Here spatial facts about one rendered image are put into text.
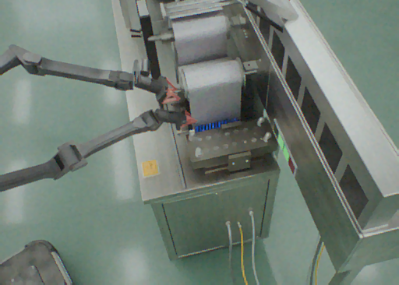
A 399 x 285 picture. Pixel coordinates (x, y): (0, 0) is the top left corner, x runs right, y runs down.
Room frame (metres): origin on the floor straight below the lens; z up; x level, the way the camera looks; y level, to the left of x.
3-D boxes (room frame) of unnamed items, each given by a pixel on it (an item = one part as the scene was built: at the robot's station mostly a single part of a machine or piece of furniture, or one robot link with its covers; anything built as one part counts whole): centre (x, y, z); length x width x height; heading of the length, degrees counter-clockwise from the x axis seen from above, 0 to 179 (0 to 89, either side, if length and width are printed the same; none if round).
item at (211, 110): (1.20, -0.09, 1.11); 0.23 x 0.01 x 0.18; 98
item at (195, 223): (2.19, 0.12, 0.43); 2.52 x 0.64 x 0.86; 8
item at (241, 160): (1.00, -0.18, 0.96); 0.10 x 0.03 x 0.11; 98
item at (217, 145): (1.09, -0.15, 1.00); 0.40 x 0.16 x 0.06; 98
